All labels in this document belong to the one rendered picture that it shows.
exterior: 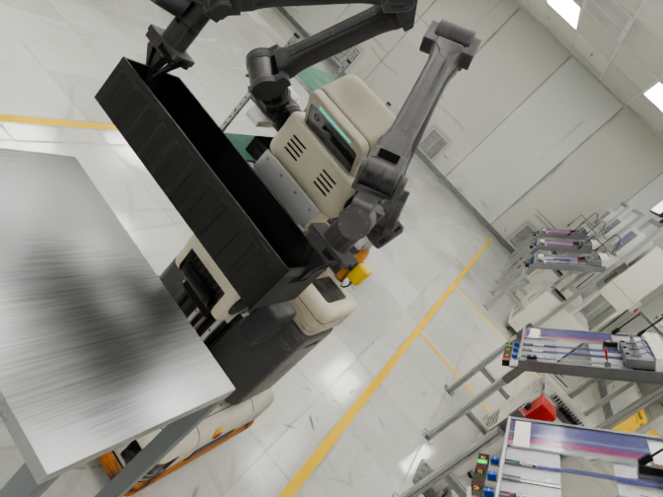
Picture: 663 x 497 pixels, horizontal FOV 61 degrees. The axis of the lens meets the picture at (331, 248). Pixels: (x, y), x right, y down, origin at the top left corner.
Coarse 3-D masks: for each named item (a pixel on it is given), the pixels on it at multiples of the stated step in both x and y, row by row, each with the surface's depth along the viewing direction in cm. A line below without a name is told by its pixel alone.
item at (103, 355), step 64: (0, 192) 111; (64, 192) 125; (0, 256) 100; (64, 256) 112; (128, 256) 125; (0, 320) 91; (64, 320) 100; (128, 320) 112; (0, 384) 84; (64, 384) 91; (128, 384) 101; (192, 384) 112; (64, 448) 84
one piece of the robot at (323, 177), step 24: (288, 120) 144; (288, 144) 145; (312, 144) 141; (288, 168) 146; (312, 168) 142; (336, 168) 138; (312, 192) 143; (336, 192) 139; (336, 216) 142; (192, 240) 156; (216, 264) 152; (216, 312) 155; (240, 312) 164
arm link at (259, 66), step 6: (252, 60) 136; (258, 60) 136; (264, 60) 136; (270, 60) 136; (252, 66) 136; (258, 66) 135; (264, 66) 135; (270, 66) 136; (276, 66) 137; (252, 72) 136; (258, 72) 135; (264, 72) 134; (270, 72) 135; (276, 72) 136; (252, 78) 136; (282, 90) 141
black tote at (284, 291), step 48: (96, 96) 117; (144, 96) 112; (192, 96) 127; (144, 144) 112; (192, 144) 128; (192, 192) 108; (240, 192) 123; (240, 240) 103; (288, 240) 118; (240, 288) 104; (288, 288) 108
